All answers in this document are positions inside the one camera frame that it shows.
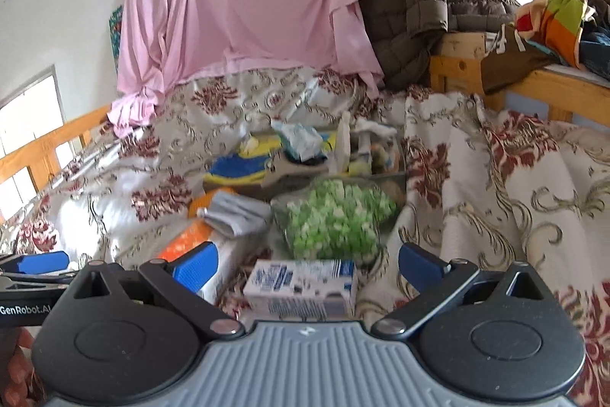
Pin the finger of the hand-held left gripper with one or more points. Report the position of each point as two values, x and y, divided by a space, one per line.
40 262

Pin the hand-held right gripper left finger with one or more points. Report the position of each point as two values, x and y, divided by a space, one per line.
195 266

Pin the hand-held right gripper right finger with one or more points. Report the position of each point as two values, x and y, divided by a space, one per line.
422 264

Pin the blue and white box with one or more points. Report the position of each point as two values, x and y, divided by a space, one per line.
305 288

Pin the light blue tissue packet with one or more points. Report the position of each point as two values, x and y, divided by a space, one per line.
300 140

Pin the person's left hand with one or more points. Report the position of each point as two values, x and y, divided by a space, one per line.
21 369

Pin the orange and white box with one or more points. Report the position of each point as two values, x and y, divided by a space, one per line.
233 249

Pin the grey fabric pack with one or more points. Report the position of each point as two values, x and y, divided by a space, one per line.
233 211

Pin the orange plastic object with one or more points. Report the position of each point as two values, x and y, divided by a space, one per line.
202 199

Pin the green and white candy bag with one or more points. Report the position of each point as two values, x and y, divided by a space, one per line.
333 216

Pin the floral bed blanket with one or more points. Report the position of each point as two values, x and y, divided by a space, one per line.
500 197

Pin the white crumpled tissue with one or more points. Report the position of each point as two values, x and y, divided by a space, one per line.
376 126

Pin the window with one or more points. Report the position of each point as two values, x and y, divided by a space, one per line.
28 111

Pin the brown cloth with white print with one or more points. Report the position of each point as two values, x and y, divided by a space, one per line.
510 59

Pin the colourful patchwork cloth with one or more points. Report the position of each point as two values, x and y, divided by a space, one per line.
557 16

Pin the orange wooden bed rail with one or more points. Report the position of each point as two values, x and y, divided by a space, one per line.
47 144

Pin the light wooden bed frame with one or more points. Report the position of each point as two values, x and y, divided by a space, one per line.
457 63

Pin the colourful wall poster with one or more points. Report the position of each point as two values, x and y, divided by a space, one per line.
116 30

